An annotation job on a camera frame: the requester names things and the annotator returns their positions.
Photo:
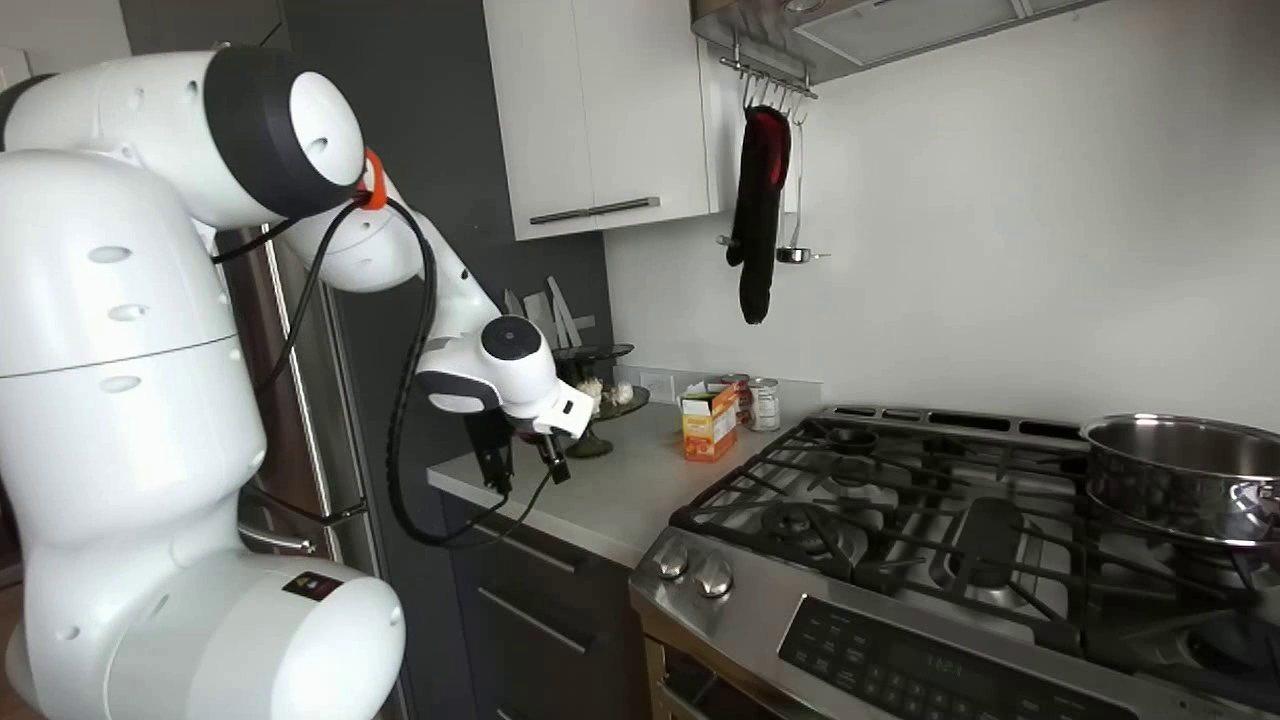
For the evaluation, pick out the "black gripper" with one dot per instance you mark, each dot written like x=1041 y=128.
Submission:
x=521 y=434

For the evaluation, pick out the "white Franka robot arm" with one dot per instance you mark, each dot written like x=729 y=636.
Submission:
x=135 y=403

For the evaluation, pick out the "green glass tiered stand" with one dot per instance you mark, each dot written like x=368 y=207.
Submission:
x=615 y=403

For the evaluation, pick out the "dark lower drawer cabinet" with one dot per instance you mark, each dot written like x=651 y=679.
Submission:
x=535 y=627

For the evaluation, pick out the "silver stove knob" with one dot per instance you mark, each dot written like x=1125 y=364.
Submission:
x=717 y=579
x=675 y=562

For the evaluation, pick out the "orange carton box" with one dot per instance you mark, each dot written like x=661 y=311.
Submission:
x=706 y=424

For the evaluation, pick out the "small glass jar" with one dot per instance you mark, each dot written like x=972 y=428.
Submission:
x=767 y=403

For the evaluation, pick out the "black red oven mitt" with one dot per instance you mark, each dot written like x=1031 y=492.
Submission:
x=760 y=214

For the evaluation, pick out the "white upper cabinet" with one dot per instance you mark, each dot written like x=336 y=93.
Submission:
x=602 y=107

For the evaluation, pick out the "stainless gas stove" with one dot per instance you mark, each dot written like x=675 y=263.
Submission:
x=933 y=584

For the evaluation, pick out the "steel range hood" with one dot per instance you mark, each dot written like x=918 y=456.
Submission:
x=864 y=31

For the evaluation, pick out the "stainless steel pot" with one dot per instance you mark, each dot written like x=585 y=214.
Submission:
x=1184 y=473

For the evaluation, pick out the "metal hook rail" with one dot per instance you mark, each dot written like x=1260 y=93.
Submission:
x=772 y=74

